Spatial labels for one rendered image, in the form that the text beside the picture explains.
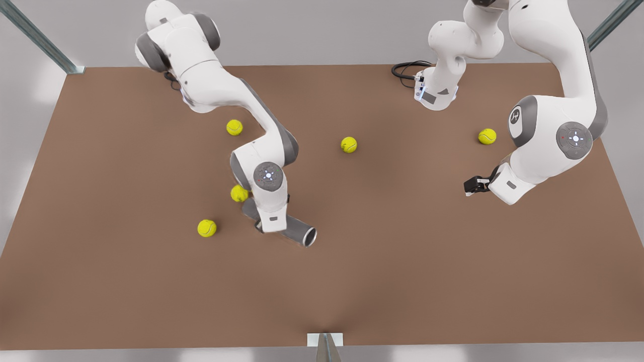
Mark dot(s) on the grey tennis ball tube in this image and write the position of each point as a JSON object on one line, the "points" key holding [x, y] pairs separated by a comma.
{"points": [[298, 231]]}

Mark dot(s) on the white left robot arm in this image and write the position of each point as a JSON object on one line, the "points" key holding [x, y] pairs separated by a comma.
{"points": [[548, 100]]}

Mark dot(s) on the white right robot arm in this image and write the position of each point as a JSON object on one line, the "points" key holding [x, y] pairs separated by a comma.
{"points": [[201, 70]]}

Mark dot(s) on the yellow tennis ball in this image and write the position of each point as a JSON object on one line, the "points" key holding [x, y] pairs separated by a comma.
{"points": [[487, 136], [207, 228], [238, 193], [234, 127], [348, 145]]}

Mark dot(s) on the silver frame post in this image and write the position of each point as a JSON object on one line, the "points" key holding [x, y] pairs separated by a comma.
{"points": [[326, 346], [611, 22], [40, 37]]}

